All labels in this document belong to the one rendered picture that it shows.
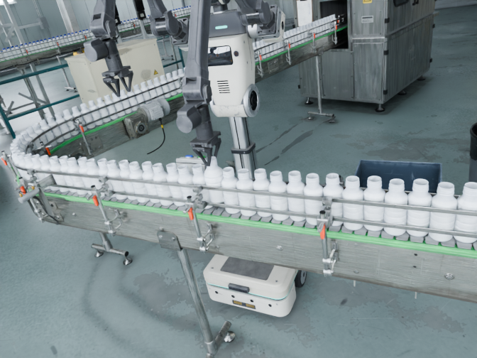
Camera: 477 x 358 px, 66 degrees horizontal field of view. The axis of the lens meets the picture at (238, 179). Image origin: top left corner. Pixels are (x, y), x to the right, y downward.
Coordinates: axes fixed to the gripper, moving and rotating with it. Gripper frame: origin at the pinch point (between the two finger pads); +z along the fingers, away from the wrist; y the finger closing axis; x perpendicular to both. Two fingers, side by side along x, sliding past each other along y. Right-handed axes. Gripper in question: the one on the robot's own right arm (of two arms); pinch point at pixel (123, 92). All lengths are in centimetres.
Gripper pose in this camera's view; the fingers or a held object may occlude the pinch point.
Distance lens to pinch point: 157.3
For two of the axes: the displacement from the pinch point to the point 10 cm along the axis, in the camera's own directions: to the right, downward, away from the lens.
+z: 1.6, 8.6, 4.8
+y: -4.2, 5.0, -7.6
